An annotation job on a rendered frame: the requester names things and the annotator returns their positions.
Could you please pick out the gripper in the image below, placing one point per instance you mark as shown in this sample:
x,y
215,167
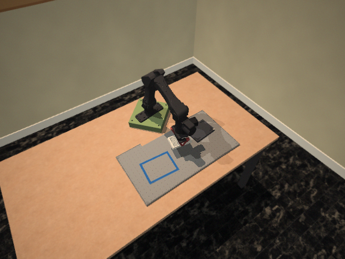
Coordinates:
x,y
179,136

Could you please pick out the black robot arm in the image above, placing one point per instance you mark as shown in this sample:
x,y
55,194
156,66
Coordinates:
x,y
155,80

